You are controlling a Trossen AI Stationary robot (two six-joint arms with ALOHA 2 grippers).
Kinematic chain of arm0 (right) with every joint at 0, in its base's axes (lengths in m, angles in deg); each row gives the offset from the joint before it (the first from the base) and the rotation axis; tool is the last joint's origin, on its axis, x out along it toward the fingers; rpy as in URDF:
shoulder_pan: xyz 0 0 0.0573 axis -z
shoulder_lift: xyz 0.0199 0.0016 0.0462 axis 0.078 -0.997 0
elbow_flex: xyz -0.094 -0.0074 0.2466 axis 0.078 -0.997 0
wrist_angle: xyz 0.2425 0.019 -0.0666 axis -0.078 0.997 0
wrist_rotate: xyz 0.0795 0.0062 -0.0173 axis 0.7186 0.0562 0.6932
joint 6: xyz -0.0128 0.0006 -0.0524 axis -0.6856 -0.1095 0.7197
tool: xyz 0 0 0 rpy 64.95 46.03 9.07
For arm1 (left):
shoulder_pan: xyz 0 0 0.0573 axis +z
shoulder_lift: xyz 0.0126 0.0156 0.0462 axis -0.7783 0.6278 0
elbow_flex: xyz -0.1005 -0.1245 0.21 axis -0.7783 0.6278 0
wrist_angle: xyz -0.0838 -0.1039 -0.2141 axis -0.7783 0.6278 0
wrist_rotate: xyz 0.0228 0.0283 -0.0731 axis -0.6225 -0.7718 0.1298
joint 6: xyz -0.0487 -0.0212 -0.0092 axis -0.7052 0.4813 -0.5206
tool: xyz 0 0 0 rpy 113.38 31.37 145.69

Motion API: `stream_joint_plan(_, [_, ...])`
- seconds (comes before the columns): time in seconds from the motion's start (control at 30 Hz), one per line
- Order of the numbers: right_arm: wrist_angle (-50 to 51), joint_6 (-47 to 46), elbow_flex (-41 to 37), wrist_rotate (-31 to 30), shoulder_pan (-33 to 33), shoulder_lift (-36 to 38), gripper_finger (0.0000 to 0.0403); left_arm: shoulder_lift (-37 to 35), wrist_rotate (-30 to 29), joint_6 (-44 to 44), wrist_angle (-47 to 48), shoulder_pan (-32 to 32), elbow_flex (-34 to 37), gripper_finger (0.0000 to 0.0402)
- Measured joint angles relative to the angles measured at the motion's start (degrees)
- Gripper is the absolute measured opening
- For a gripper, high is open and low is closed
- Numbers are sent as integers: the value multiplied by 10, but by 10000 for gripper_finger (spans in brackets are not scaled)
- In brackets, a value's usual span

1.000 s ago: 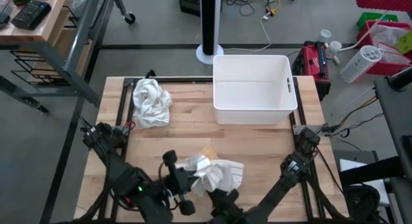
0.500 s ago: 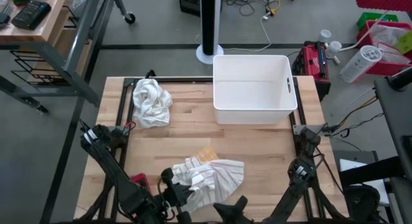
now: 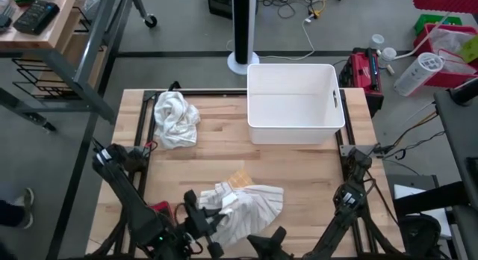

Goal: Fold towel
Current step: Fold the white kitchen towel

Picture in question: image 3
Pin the white striped towel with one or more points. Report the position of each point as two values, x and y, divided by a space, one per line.
254 207

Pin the green plastic block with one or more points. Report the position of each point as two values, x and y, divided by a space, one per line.
470 49

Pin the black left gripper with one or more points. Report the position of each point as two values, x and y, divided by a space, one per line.
199 222

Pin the white crumpled towel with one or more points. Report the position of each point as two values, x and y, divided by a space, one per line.
175 118

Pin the white plastic bin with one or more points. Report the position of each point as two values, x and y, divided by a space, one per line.
295 99

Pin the yellow power plug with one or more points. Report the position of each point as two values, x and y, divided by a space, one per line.
316 13

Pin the red ribbed panel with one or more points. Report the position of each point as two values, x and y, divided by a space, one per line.
444 0

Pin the clear plastic bag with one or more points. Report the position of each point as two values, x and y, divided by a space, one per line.
446 39

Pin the grey metal workbench frame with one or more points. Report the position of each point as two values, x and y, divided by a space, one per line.
95 36

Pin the translucent plastic bag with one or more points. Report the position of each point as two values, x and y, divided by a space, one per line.
93 2

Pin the black aluminium table frame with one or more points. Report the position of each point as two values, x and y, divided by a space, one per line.
209 92

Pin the white black floor column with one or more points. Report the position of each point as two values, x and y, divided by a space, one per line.
244 28

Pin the yellow checked towel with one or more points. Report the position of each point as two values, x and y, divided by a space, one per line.
241 179

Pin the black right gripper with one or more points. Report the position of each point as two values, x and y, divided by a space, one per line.
272 250

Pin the person's leg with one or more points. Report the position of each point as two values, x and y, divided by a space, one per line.
9 213

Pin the clear cylindrical container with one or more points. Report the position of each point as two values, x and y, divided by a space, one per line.
418 75

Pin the black caster wheel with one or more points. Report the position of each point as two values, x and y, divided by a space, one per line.
150 21

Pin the green plastic crate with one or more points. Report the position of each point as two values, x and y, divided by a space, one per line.
429 20

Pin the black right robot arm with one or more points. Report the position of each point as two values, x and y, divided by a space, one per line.
347 200

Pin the person's shoe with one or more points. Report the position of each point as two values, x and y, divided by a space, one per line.
27 207

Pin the black floor box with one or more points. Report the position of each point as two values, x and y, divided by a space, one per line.
218 4

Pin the cardboard under workbench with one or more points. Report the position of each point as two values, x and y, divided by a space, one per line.
63 58

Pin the red black tool bag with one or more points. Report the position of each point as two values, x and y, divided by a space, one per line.
360 75

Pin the wooden workbench top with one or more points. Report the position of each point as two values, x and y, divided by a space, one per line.
45 32

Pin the small red black device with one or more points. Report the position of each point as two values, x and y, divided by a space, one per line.
162 207

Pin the red plastic crate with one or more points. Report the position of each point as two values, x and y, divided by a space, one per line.
448 80

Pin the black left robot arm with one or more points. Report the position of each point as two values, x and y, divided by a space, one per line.
130 204

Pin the black round object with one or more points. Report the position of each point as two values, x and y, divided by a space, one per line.
3 21

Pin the black tube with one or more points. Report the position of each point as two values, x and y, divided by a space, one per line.
465 92

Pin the white paper sheet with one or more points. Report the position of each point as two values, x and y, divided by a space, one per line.
411 192

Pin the black remote control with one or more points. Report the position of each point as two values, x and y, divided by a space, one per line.
35 16

